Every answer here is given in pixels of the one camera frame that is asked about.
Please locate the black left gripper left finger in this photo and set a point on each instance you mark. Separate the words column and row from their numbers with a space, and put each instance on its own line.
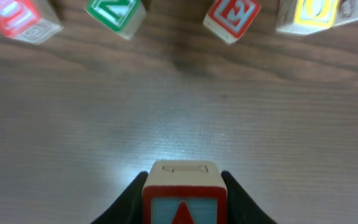
column 127, row 208

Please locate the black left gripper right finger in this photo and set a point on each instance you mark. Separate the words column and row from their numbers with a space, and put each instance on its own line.
column 241, row 208

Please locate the red letter A block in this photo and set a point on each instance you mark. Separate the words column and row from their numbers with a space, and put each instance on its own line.
column 180, row 191

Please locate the red letter E block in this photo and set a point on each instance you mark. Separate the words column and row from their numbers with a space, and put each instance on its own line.
column 229, row 19

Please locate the green letter N block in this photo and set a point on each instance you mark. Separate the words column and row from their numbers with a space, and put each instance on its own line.
column 124, row 17

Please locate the yellow letter O block front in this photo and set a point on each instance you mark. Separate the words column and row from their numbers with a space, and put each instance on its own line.
column 305, row 17

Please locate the red letter U block lower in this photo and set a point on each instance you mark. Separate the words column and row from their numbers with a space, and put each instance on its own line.
column 31, row 21

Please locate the blue letter T block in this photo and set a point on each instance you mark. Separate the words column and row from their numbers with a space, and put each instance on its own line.
column 347, row 12

